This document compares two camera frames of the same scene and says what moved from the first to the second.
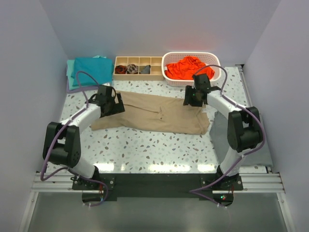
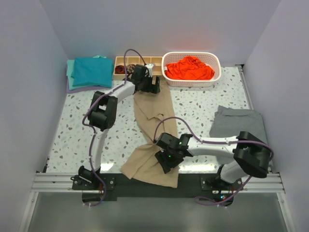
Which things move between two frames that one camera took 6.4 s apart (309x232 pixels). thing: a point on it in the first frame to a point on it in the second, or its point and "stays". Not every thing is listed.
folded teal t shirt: x=101 y=68 stays
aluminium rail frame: x=264 y=182 stays
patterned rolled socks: x=132 y=68 stays
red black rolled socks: x=120 y=69 stays
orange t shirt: x=185 y=68 stays
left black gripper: x=118 y=108 to x=152 y=88
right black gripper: x=188 y=100 to x=161 y=157
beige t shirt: x=149 y=113 to x=156 y=113
